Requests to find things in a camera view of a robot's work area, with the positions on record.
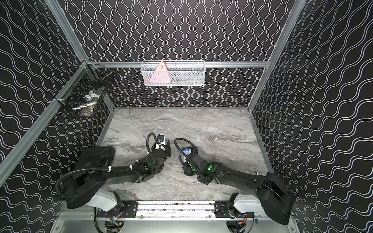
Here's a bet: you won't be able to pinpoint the clear plastic toiletry container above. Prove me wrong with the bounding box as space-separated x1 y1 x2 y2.
179 147 191 165

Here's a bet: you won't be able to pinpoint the white wire mesh basket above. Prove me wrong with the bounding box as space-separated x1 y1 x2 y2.
140 60 206 86

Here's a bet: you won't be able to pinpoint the black wire mesh basket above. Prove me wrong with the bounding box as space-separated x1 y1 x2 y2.
55 60 114 118

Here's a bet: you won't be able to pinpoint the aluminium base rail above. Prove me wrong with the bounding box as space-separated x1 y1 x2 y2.
97 201 255 221

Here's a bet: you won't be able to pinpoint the items in black basket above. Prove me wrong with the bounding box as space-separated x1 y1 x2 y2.
72 90 101 117

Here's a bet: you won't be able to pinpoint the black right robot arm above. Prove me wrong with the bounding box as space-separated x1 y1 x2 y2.
179 148 295 225

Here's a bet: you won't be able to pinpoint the pink triangular item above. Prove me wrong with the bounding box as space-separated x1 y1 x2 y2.
150 61 171 84

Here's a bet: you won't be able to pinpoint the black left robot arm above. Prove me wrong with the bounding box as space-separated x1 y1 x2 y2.
55 146 171 209

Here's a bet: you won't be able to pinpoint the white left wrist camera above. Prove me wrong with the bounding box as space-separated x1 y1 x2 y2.
154 134 171 151

